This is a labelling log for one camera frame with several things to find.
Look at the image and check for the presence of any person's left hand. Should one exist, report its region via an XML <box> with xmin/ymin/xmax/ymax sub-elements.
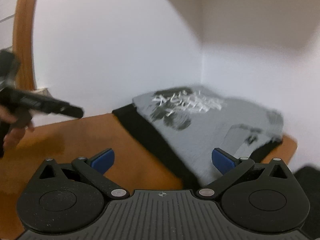
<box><xmin>0</xmin><ymin>105</ymin><xmax>35</xmax><ymax>153</ymax></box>

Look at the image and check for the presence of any beige window sill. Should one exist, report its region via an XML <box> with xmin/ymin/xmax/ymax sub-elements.
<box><xmin>34</xmin><ymin>87</ymin><xmax>50</xmax><ymax>97</ymax></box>

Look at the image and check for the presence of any wooden window frame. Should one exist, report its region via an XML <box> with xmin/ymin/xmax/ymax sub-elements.
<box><xmin>12</xmin><ymin>0</ymin><xmax>42</xmax><ymax>92</ymax></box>

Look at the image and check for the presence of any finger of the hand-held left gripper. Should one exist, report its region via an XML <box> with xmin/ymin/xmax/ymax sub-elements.
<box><xmin>15</xmin><ymin>90</ymin><xmax>84</xmax><ymax>118</ymax></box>

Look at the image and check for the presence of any grey window blind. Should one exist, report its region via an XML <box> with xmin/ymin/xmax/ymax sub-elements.
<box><xmin>0</xmin><ymin>0</ymin><xmax>22</xmax><ymax>52</ymax></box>

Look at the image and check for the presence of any black folded garment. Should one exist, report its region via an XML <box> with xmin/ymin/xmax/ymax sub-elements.
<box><xmin>112</xmin><ymin>104</ymin><xmax>284</xmax><ymax>189</ymax></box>

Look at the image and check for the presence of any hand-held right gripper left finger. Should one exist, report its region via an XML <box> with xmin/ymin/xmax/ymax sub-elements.
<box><xmin>37</xmin><ymin>148</ymin><xmax>130</xmax><ymax>201</ymax></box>

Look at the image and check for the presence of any grey printed sweatshirt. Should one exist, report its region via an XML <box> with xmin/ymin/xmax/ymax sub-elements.
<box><xmin>132</xmin><ymin>86</ymin><xmax>284</xmax><ymax>184</ymax></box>

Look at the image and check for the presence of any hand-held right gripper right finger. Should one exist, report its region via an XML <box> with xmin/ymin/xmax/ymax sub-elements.
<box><xmin>196</xmin><ymin>148</ymin><xmax>288</xmax><ymax>201</ymax></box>

